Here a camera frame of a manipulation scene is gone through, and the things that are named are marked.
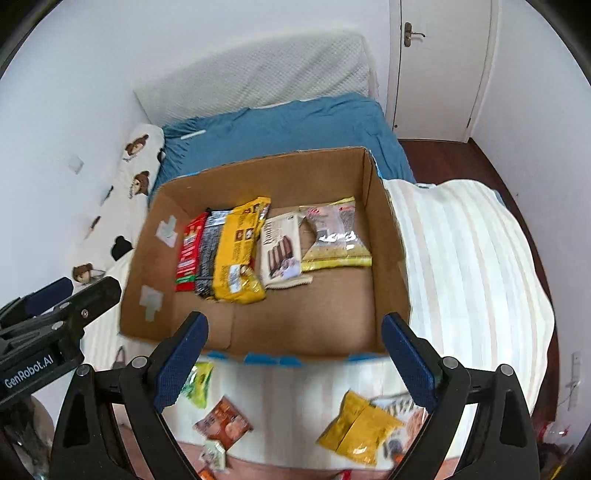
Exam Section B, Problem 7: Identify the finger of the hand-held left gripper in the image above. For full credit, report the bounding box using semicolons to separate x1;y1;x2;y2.
25;276;123;343
0;277;75;329

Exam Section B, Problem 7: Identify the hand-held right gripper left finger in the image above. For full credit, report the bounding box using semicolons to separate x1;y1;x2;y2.
50;311;209;480

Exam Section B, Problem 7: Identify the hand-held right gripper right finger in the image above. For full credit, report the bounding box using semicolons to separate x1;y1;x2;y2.
381;312;541;480

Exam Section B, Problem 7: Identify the green candy ball packet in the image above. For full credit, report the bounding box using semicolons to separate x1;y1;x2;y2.
181;362;215;409

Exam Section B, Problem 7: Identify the large orange panda packet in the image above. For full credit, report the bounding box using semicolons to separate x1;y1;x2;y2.
379;408;430;462

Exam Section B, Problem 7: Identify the small orange panda packet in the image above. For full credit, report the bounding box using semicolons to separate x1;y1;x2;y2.
193;396;254;446

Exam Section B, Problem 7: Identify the small yellow snack packet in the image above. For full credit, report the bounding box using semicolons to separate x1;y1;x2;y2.
316;390;404;467

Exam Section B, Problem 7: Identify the brown cardboard box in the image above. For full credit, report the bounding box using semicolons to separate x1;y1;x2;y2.
119;146;413;367

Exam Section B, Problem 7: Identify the small white snack packet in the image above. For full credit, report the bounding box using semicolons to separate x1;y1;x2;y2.
199;440;228;472

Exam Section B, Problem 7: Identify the red snack packet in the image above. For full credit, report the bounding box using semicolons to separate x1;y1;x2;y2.
174;212;208;293

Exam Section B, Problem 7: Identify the white striped blanket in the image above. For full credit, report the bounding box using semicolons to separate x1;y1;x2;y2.
83;179;555;472

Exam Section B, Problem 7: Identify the black snack packet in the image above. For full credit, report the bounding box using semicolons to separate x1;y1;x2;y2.
195;209;232;301

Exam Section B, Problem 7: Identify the white bear-print cloth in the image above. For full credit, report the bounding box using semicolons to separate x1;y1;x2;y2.
67;124;167;287

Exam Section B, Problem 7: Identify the large yellow snack packet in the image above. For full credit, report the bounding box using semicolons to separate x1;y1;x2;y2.
212;196;272;305

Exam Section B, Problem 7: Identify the beige wafer packet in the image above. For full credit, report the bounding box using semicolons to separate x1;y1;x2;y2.
259;213;314;291

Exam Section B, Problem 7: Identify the gold and clear bread packet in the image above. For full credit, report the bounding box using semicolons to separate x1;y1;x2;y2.
298;197;373;273

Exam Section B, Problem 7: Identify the blue bed sheet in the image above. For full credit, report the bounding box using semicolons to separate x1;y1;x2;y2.
148;92;416;206

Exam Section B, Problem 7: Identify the white quilted cushion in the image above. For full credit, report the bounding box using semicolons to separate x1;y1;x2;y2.
134;32;372;127

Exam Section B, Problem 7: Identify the white door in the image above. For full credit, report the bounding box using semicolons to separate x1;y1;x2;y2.
399;0;492;144

